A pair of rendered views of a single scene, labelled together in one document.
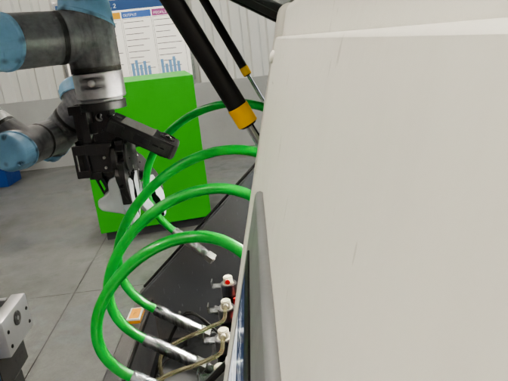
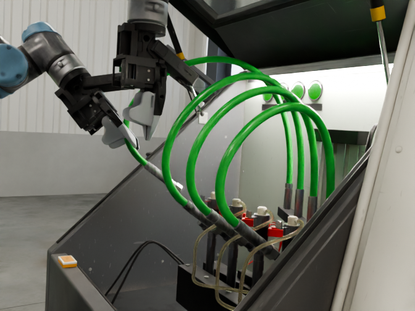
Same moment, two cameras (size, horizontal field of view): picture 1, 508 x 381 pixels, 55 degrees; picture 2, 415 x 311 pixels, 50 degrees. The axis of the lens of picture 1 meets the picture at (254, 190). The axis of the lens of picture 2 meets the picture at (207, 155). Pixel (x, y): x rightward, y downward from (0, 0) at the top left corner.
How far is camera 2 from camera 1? 61 cm
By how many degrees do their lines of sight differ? 34
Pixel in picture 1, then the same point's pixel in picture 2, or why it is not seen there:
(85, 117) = (136, 34)
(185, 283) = (101, 237)
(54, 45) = not seen: outside the picture
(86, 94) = (149, 15)
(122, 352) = (83, 283)
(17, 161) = (16, 73)
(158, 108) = not seen: outside the picture
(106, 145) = (154, 60)
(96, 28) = not seen: outside the picture
